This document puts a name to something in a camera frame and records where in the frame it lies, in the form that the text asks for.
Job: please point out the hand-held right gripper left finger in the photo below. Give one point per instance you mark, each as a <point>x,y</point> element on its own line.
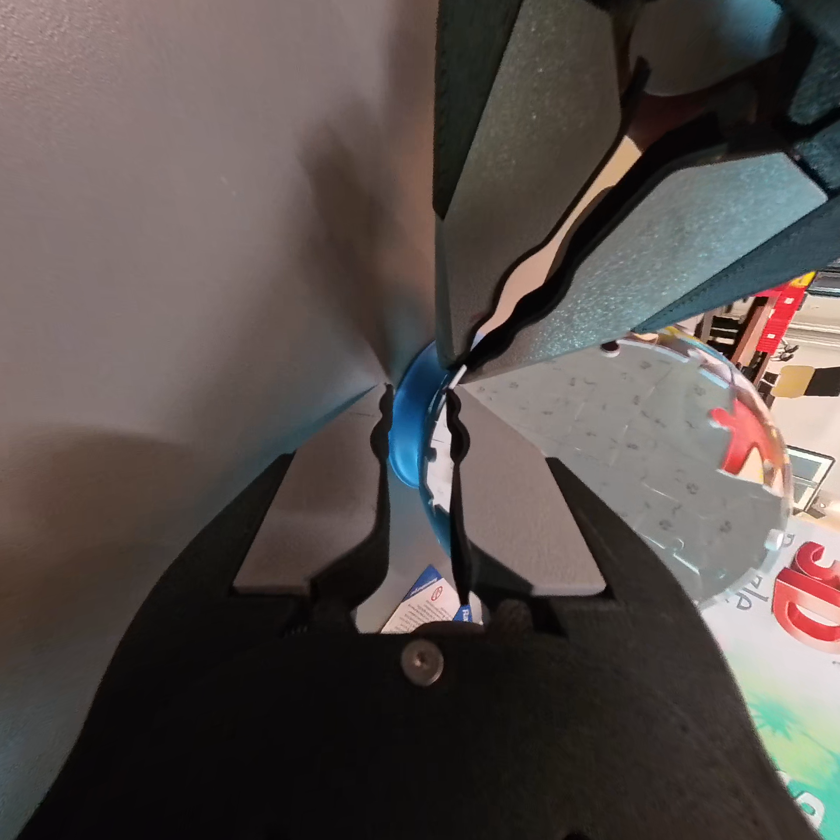
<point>308,518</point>

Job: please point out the yellow and black wall panel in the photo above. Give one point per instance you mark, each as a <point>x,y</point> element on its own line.
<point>794,380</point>

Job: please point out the colourful puzzle box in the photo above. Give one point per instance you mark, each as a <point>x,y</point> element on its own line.
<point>787,656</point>

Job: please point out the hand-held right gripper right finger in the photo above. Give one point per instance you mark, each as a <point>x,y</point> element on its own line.
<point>525,525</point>

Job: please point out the blue cartoon puzzle ball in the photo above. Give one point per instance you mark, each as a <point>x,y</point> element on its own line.
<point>623,459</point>

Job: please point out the blue plastic ball stand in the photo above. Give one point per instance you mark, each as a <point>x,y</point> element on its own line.
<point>410,433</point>

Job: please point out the red storage bin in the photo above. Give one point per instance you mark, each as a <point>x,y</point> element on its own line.
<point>781,315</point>

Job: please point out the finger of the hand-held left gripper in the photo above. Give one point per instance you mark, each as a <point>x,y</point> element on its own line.
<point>525,164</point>
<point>676,262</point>

